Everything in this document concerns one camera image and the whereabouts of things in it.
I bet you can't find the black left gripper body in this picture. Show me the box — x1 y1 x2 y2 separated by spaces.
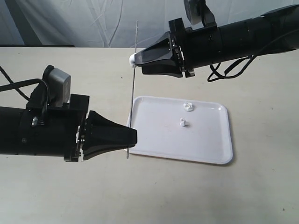
18 94 90 162

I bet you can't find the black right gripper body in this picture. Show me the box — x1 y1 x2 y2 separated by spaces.
169 18 224 77

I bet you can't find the white foam piece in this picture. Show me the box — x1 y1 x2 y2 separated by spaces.
129 53 136 69
183 102 194 112
179 118 188 127

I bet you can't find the thin metal skewer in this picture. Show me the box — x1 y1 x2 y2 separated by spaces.
126 20 139 160

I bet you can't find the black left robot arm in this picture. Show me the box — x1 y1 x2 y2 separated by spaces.
0 94 137 162

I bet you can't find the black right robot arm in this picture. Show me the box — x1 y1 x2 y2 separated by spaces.
134 0 299 79

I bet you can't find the white rectangular plastic tray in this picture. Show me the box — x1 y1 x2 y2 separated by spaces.
129 96 233 165

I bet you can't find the grey backdrop curtain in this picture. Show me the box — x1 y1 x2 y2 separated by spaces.
0 0 299 49

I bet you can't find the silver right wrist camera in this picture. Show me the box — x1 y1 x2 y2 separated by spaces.
184 0 217 27

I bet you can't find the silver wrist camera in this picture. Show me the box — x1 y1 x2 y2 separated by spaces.
43 65 71 107
184 0 217 27

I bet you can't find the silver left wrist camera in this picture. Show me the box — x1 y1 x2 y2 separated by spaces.
43 65 71 107

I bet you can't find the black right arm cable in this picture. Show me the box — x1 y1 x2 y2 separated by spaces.
207 32 299 83

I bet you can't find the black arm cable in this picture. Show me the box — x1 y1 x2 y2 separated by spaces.
0 66 51 126
207 32 299 83

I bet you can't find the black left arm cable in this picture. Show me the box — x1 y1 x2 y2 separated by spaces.
0 66 51 126

